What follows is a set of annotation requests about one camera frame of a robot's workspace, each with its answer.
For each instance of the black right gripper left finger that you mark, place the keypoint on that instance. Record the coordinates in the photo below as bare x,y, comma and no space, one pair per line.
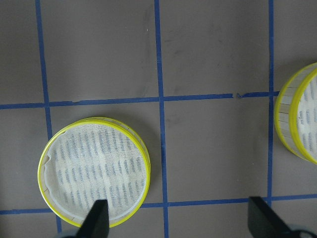
96,224

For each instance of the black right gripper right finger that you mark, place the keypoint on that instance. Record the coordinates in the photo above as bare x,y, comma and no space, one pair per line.
263,222

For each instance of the yellow rimmed steamer basket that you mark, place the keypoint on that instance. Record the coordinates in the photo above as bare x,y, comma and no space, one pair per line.
295,114

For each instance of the yellow rimmed steamer tray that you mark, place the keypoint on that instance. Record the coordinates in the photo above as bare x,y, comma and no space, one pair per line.
93,159

